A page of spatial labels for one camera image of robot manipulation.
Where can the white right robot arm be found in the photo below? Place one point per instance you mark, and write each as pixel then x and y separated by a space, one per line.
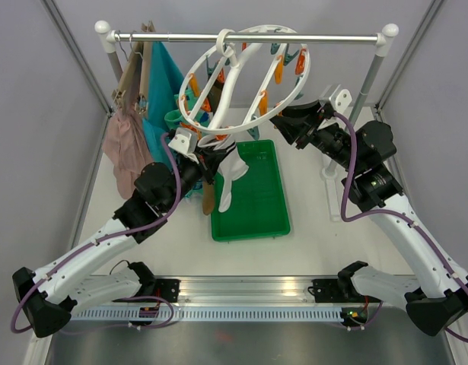
pixel 438 294

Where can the teal shirt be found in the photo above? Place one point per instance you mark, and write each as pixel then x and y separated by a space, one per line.
pixel 165 80

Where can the white black striped sock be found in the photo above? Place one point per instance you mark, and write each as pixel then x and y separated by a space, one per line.
pixel 231 168

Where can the white round clip hanger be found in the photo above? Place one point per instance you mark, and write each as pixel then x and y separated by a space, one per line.
pixel 194 104

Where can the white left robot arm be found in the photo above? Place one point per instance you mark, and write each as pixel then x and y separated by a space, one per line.
pixel 51 295

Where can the white metal clothes rack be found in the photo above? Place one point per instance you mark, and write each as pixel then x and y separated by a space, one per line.
pixel 235 49

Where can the grey clothes peg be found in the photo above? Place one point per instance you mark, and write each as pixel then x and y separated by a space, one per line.
pixel 254 133

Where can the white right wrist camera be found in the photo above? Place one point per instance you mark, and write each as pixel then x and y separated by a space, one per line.
pixel 338 97

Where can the pink garment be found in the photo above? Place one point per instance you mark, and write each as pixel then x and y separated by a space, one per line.
pixel 126 147

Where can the green plastic tray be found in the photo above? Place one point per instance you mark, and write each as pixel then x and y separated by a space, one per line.
pixel 258 207

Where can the brown sock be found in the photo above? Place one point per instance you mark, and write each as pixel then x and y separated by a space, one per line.
pixel 215 95
pixel 208 199

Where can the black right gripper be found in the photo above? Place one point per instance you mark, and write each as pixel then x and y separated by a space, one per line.
pixel 304 121

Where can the beige wooden hanger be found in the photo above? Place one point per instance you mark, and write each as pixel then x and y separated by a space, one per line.
pixel 133 80

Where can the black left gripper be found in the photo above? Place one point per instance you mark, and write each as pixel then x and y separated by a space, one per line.
pixel 208 161

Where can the mint green patterned sock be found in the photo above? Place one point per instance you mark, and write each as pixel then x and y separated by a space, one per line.
pixel 196 191

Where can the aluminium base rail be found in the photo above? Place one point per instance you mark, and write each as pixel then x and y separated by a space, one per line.
pixel 237 299

